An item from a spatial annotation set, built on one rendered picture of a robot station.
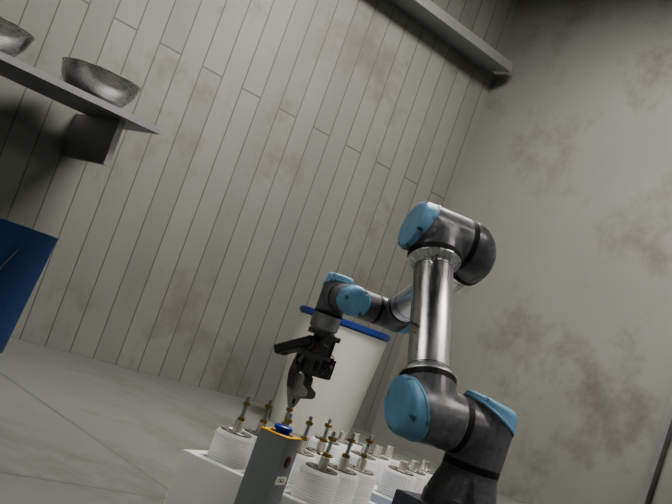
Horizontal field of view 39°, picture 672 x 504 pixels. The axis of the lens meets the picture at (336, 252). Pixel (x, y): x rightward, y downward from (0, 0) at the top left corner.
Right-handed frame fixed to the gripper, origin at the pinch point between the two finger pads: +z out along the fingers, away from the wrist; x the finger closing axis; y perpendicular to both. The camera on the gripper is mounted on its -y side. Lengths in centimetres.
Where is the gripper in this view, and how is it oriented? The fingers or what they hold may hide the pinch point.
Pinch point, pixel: (290, 401)
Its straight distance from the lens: 248.2
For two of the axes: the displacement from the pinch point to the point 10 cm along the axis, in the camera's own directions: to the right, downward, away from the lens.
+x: 5.0, 2.5, 8.3
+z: -3.3, 9.4, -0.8
